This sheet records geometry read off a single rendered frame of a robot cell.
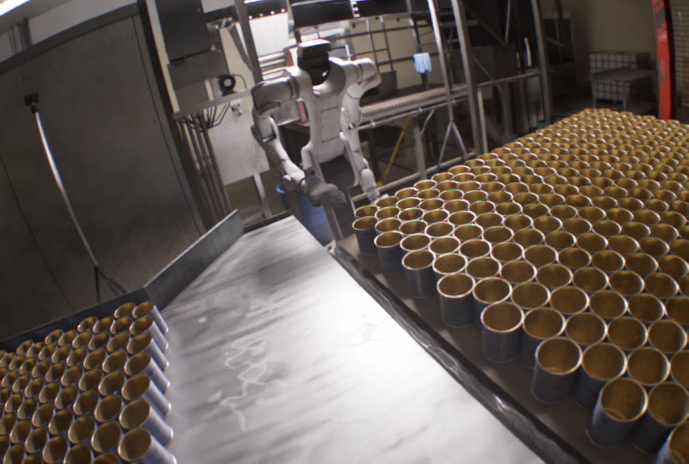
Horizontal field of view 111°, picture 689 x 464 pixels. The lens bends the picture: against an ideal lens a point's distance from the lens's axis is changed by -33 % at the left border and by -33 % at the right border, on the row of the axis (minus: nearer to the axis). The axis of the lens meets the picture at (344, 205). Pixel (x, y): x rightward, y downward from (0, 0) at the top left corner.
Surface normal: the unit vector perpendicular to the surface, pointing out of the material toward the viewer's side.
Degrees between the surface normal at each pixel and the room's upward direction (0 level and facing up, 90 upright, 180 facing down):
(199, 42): 90
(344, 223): 79
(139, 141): 90
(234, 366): 0
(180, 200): 90
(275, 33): 99
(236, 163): 90
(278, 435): 0
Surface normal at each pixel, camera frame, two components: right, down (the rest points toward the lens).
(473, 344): -0.24, -0.89
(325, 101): 0.55, 0.58
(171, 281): 0.92, -0.05
